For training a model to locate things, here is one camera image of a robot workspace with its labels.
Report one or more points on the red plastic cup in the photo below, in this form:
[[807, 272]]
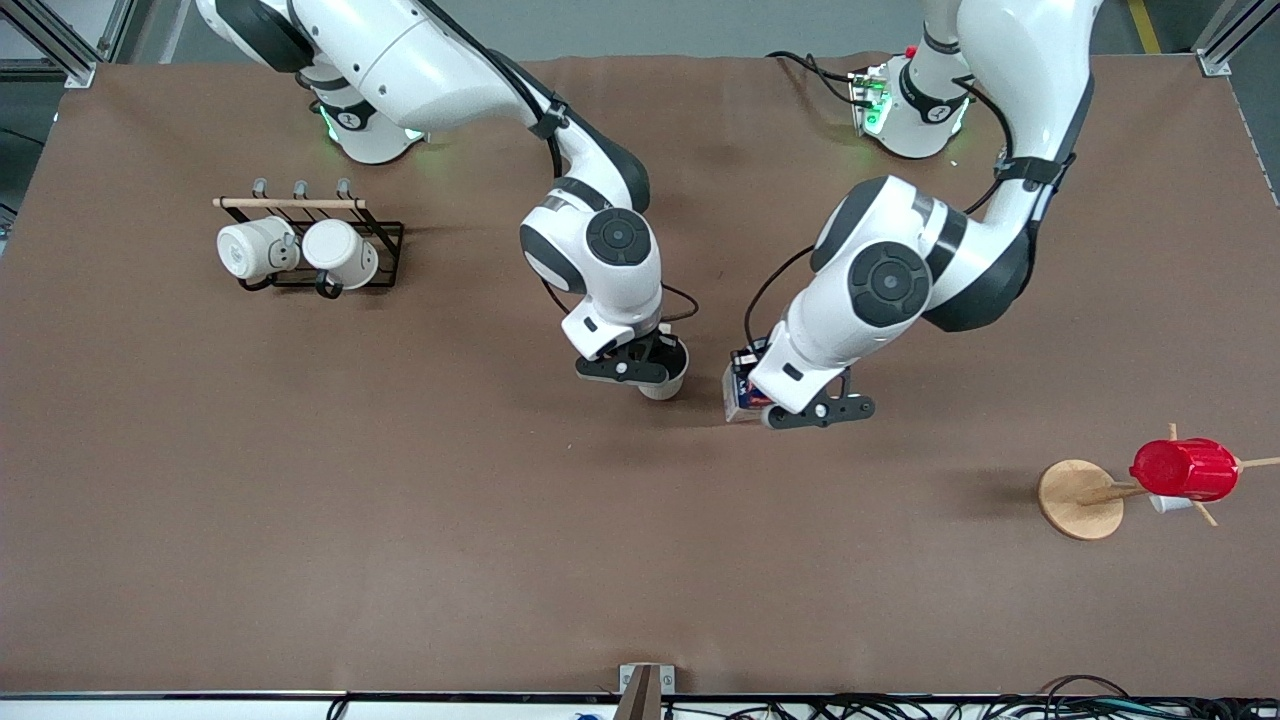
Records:
[[1185, 470]]

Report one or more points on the wooden mug tree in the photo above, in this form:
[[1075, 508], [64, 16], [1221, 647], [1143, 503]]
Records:
[[1078, 500]]

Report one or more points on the blue white milk carton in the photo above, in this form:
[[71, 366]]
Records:
[[738, 400]]

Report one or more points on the aluminium frame profile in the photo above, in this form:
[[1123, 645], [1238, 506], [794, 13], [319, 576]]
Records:
[[60, 40], [1225, 45]]

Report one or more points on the brown wooden post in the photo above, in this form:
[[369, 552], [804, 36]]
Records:
[[640, 700]]

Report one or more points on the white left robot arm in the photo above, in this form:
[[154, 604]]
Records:
[[890, 285]]

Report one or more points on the small white cup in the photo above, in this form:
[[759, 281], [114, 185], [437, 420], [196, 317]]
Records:
[[1168, 504]]

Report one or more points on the metal table edge bracket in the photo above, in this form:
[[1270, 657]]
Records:
[[647, 676]]

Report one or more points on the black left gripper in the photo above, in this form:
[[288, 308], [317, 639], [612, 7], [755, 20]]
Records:
[[747, 362]]

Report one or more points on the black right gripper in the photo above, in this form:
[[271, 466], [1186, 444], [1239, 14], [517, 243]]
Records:
[[661, 351]]

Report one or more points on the plain white mug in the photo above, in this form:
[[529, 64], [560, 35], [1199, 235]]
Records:
[[342, 252]]

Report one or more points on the brown table cover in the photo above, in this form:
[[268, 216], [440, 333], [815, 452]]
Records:
[[640, 580]]

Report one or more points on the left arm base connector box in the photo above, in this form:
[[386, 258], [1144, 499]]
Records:
[[868, 100]]

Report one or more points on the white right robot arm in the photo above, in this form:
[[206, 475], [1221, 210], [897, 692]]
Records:
[[600, 250]]

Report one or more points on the grey ceramic mug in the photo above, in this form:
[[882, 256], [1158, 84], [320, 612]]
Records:
[[664, 386]]

